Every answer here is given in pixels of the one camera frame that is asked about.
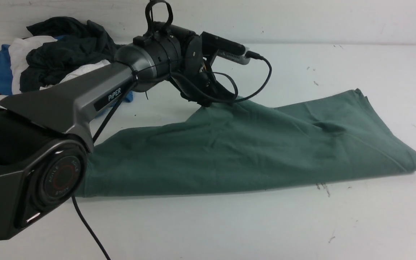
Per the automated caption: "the dark green shirt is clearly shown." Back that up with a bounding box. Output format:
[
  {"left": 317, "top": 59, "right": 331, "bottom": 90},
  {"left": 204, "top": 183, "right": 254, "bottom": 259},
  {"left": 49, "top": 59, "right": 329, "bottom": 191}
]
[{"left": 0, "top": 17, "right": 129, "bottom": 95}]

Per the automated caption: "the green long sleeve shirt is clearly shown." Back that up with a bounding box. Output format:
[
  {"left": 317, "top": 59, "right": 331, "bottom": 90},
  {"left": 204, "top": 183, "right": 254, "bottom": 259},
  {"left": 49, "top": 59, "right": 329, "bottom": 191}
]
[{"left": 75, "top": 89, "right": 416, "bottom": 198}]

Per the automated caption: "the white shirt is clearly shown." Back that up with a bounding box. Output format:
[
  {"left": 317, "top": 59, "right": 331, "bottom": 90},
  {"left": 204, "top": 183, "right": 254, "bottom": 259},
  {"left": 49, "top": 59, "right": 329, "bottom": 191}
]
[{"left": 0, "top": 36, "right": 112, "bottom": 109}]

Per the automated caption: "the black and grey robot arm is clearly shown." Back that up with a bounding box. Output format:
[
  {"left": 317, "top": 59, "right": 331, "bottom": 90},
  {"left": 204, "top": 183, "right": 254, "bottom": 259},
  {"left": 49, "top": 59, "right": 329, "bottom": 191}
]
[{"left": 0, "top": 21, "right": 238, "bottom": 241}]

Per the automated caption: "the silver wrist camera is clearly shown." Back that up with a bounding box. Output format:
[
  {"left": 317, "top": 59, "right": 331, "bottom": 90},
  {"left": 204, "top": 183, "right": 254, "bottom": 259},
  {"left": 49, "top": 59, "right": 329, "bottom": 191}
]
[{"left": 201, "top": 32, "right": 250, "bottom": 65}]

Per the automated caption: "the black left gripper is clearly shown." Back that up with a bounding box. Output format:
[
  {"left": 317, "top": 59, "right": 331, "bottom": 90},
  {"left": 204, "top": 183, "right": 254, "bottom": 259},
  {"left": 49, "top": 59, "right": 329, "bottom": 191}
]
[{"left": 168, "top": 34, "right": 237, "bottom": 107}]

